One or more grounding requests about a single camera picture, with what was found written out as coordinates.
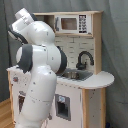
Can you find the toy microwave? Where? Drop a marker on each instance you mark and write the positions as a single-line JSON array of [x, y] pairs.
[[73, 24]]

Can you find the wooden toy kitchen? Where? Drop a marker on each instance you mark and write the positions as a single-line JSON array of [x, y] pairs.
[[57, 81]]

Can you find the black toy faucet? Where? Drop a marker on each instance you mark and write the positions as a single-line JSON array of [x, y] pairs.
[[82, 63]]

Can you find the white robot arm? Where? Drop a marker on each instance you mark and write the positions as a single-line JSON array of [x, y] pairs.
[[43, 59]]

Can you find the toy oven door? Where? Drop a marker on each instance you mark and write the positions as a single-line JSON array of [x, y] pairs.
[[21, 97]]

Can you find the white cupboard door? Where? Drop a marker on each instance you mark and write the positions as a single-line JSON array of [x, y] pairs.
[[66, 111]]

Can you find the grey toy sink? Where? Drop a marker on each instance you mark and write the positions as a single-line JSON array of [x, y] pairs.
[[75, 75]]

